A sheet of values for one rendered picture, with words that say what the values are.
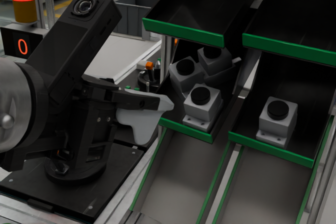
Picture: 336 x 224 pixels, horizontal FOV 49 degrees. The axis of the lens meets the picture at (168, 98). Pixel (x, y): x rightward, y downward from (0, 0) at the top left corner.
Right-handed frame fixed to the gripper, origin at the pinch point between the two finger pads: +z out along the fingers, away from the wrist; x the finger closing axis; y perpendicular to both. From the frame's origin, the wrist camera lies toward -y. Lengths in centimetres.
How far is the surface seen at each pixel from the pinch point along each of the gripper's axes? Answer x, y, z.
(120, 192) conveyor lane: -14.2, 25.8, 27.0
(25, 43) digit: -47, 0, 22
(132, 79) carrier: -45, 5, 69
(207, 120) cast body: 5.4, 2.7, 12.9
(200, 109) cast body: 4.5, 1.2, 11.2
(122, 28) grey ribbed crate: -141, -18, 192
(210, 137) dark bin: 6.5, 5.1, 13.2
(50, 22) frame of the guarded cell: -127, -7, 106
